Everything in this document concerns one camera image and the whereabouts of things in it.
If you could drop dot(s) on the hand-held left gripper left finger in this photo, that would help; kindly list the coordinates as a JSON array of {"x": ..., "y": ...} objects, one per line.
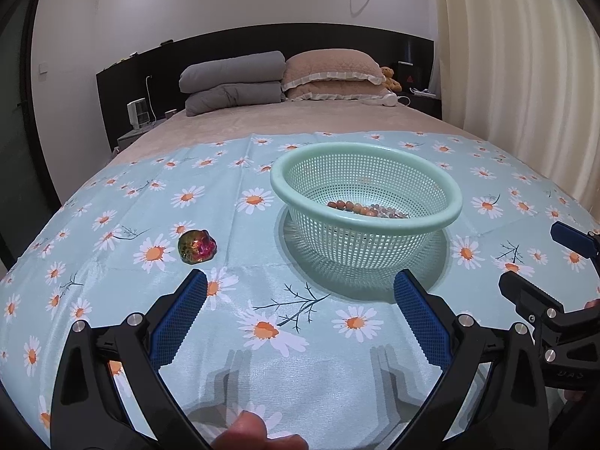
[{"x": 180, "y": 318}]

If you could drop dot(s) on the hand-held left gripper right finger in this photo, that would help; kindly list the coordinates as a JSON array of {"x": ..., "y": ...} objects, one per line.
[{"x": 422, "y": 323}]

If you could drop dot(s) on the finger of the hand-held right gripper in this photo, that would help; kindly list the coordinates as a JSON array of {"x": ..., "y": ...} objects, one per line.
[
  {"x": 527, "y": 293},
  {"x": 574, "y": 240}
]

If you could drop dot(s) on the iridescent foil toy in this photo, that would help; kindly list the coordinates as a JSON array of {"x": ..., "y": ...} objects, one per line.
[{"x": 197, "y": 245}]

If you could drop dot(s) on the green plastic mesh basket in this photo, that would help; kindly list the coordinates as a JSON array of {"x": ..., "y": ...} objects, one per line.
[{"x": 290, "y": 197}]

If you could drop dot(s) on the person's right hand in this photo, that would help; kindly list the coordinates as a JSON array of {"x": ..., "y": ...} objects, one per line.
[{"x": 593, "y": 304}]

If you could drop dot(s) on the person's left hand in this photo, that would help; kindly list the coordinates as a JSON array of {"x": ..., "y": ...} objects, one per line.
[{"x": 258, "y": 431}]

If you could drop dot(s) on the daisy print green cloth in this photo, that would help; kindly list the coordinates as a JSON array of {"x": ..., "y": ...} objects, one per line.
[{"x": 140, "y": 197}]

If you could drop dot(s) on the grey nightstand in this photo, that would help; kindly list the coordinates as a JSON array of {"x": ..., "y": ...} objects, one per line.
[{"x": 136, "y": 137}]

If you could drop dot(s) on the cream curtain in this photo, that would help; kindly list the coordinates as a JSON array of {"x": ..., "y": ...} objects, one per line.
[{"x": 515, "y": 56}]

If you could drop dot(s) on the white power strip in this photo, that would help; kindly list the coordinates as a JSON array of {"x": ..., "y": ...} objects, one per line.
[{"x": 424, "y": 93}]

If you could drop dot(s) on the white small heater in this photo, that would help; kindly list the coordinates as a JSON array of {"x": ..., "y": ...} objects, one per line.
[{"x": 137, "y": 112}]

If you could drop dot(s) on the beige bed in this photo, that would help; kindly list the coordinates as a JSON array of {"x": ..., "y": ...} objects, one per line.
[{"x": 281, "y": 117}]

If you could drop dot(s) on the white headphones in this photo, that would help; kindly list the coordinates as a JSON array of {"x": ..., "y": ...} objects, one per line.
[{"x": 386, "y": 100}]

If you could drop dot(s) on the grey pillow lower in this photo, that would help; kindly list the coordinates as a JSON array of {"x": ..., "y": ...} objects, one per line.
[{"x": 234, "y": 98}]

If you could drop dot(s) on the grey pillow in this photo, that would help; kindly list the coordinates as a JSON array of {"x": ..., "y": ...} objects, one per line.
[
  {"x": 234, "y": 98},
  {"x": 234, "y": 68}
]

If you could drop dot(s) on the black box red triangle mark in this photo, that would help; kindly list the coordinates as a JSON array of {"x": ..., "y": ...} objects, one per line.
[{"x": 412, "y": 77}]

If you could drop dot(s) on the brown teddy bear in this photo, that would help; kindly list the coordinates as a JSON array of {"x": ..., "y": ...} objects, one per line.
[{"x": 390, "y": 79}]

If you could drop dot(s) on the beige frilled pillow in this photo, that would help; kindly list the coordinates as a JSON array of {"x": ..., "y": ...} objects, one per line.
[
  {"x": 337, "y": 91},
  {"x": 333, "y": 68}
]

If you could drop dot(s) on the black headboard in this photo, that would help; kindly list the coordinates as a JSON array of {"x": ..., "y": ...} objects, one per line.
[{"x": 140, "y": 70}]

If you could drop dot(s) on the grey pillow upper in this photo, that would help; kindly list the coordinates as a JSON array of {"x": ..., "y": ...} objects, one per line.
[{"x": 234, "y": 68}]

